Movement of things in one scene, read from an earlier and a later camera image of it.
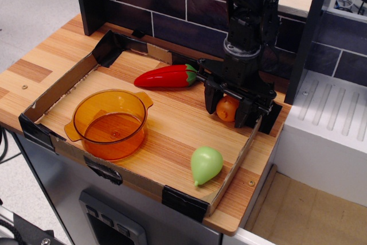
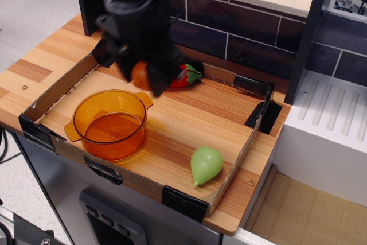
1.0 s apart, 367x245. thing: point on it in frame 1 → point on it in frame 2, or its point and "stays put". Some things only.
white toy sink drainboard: [324, 139] stays put
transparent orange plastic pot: [110, 123] stays put
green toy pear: [206, 162] stays put
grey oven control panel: [109, 225] stays put
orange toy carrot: [226, 108] → [139, 75]
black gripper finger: [211, 96] → [125, 66]
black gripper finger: [245, 107] → [162, 73]
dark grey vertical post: [309, 36] stays put
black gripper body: [238, 73] → [139, 32]
